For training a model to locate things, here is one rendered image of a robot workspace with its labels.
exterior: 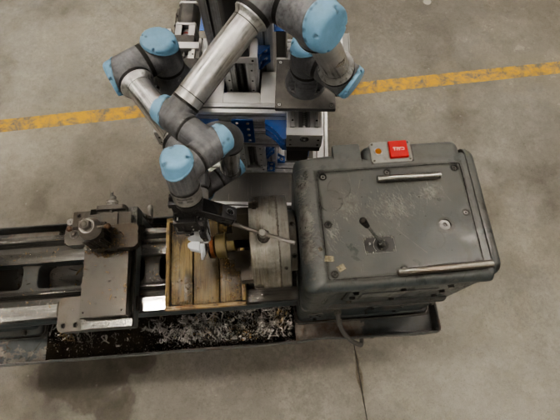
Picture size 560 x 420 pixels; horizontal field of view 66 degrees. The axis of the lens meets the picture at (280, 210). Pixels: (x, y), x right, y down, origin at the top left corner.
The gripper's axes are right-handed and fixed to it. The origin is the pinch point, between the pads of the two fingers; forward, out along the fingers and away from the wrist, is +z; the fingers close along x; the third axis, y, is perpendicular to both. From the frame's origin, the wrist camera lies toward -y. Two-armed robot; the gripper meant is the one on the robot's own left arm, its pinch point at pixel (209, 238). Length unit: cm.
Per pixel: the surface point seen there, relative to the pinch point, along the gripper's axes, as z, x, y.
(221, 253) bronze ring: 20.2, -6.7, -0.5
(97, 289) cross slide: 34, -4, 46
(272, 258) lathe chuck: 11.5, 1.6, -17.8
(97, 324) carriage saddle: 42, 6, 47
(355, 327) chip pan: 80, 1, -51
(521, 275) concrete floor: 126, -39, -161
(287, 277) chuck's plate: 18.4, 4.7, -21.8
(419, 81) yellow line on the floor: 89, -175, -128
